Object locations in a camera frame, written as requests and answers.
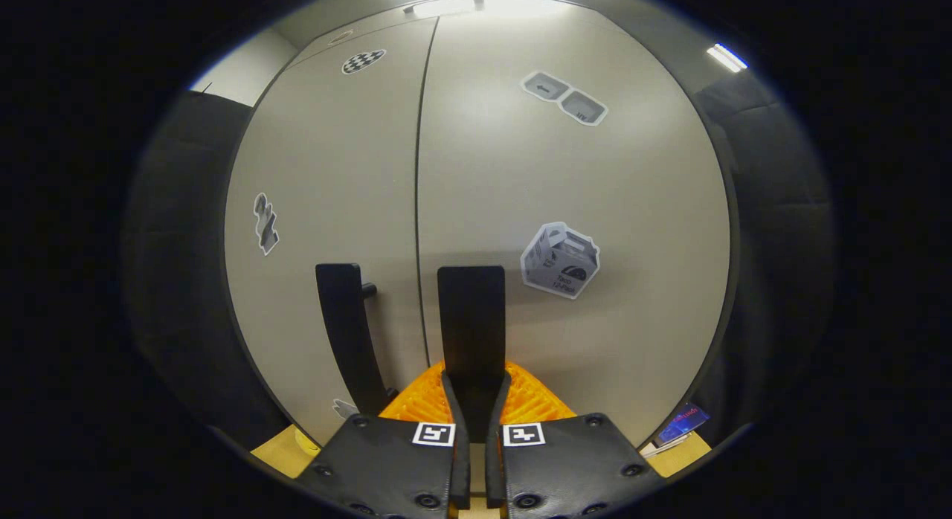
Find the grey cabinet drawer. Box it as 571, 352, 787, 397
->
286, 0, 700, 96

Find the small ceiling light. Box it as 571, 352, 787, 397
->
707, 43, 748, 74

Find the black door handle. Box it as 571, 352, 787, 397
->
315, 263, 399, 417
437, 265, 506, 444

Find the dark drawer handle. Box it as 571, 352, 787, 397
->
404, 0, 486, 18

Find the white flat box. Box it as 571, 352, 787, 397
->
641, 433, 689, 458

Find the grey double-door shoe cabinet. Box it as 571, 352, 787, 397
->
219, 0, 744, 453

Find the grey cabinet door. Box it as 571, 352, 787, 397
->
223, 17, 440, 449
415, 0, 733, 449

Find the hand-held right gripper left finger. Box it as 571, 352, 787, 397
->
294, 361, 471, 519

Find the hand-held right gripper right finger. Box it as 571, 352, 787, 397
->
485, 361, 666, 519

